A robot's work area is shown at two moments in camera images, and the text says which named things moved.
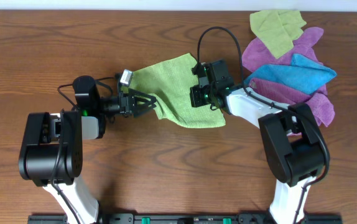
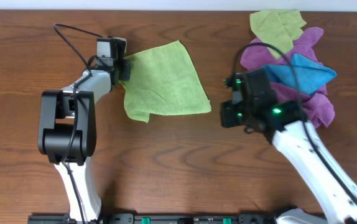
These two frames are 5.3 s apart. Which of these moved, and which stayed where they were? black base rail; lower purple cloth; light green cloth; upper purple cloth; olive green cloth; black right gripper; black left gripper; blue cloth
Moved: light green cloth; black right gripper; black left gripper
Stayed: olive green cloth; upper purple cloth; black base rail; lower purple cloth; blue cloth
